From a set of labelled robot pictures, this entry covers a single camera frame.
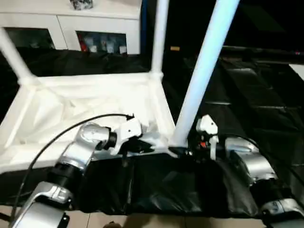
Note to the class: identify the white plastic table leg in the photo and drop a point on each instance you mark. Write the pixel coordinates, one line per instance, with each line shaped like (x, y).
(14, 57)
(202, 71)
(159, 35)

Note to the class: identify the white plastic table top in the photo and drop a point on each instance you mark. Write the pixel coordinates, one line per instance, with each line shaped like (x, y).
(83, 90)

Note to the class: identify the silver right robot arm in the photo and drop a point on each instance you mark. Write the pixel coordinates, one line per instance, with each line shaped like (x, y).
(256, 166)

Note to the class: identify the black glossy mat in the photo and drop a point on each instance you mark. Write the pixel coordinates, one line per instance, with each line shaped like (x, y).
(261, 107)

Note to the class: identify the small white cup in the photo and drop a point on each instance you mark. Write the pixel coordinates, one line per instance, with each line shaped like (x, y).
(122, 49)

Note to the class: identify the small tan label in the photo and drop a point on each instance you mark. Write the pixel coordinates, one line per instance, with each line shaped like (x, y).
(175, 48)

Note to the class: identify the long black bar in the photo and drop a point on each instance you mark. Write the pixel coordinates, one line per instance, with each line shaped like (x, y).
(261, 52)

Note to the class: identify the white flat panel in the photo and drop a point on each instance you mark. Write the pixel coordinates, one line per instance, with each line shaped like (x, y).
(297, 70)

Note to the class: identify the white glass-door cabinet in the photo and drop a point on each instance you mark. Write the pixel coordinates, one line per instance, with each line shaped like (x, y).
(66, 23)

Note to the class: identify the large dark screen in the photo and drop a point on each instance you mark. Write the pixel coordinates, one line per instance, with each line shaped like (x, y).
(268, 21)

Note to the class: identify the dark bag of parts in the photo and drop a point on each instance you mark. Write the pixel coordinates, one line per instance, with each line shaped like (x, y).
(81, 4)

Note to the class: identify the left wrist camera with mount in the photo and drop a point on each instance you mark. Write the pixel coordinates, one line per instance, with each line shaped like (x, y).
(129, 129)

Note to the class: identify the metal table frame bar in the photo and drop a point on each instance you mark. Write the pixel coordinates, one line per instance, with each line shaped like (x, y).
(4, 217)

